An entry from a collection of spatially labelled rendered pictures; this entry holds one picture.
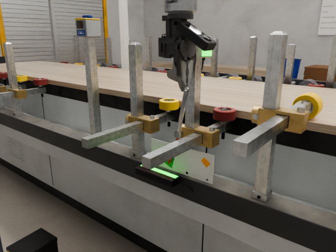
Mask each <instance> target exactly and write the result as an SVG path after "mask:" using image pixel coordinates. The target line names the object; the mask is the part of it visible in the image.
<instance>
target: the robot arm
mask: <svg viewBox="0 0 336 252"><path fill-rule="evenodd" d="M197 6H198V0H164V12H165V13H168V14H167V15H162V21H165V29H166V34H162V36H161V37H159V38H158V56H159V57H163V58H168V59H170V58H173V63H172V69H170V70H168V71H167V77H168V78H169V79H171V80H173V81H176V82H178V85H179V88H180V90H181V91H182V92H183V91H184V88H185V87H188V85H189V83H190V81H191V79H192V76H193V73H194V70H195V66H196V60H197V55H196V50H197V49H196V46H198V47H199V48H200V49H201V50H203V51H212V50H214V48H215V46H216V44H217V42H216V41H214V40H213V39H212V38H210V37H209V36H207V35H206V34H205V33H203V32H202V31H201V30H199V29H198V28H197V27H195V26H194V25H193V24H191V23H190V22H189V21H187V20H190V19H194V14H193V13H196V12H197ZM163 35H164V36H163ZM165 35H166V36H165ZM186 58H187V59H186Z"/></svg>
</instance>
